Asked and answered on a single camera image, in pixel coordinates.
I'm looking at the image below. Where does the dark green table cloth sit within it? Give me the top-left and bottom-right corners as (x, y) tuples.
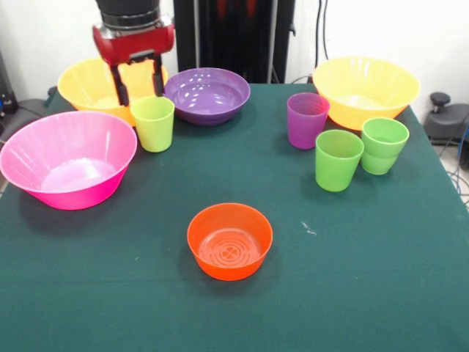
(0, 83), (469, 352)

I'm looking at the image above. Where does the large orange plastic bowl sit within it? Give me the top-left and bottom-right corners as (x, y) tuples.
(312, 56), (421, 131)
(57, 57), (169, 128)

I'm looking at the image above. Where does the black knobbed stand base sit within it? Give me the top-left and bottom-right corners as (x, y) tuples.
(424, 91), (469, 146)

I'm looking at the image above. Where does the black equipment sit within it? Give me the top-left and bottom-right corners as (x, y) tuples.
(0, 47), (20, 115)

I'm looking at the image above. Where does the purple plastic bowl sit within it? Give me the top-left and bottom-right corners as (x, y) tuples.
(163, 67), (251, 128)

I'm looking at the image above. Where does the green plastic cup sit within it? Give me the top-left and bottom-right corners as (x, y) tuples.
(130, 95), (176, 153)
(315, 129), (365, 192)
(361, 117), (410, 176)

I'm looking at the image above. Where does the purple plastic cup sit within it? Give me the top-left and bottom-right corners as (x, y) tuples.
(287, 92), (330, 150)

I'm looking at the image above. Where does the small red plastic bowl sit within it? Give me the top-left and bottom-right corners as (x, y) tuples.
(187, 202), (274, 282)

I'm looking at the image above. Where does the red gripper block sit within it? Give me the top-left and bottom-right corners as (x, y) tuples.
(92, 23), (177, 108)

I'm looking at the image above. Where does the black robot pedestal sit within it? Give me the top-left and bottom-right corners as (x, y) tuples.
(169, 0), (296, 84)

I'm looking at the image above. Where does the large pink plastic bowl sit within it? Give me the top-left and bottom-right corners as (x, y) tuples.
(0, 111), (139, 211)

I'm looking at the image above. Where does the grey round stand base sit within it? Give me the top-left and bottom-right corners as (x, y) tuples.
(14, 95), (51, 119)

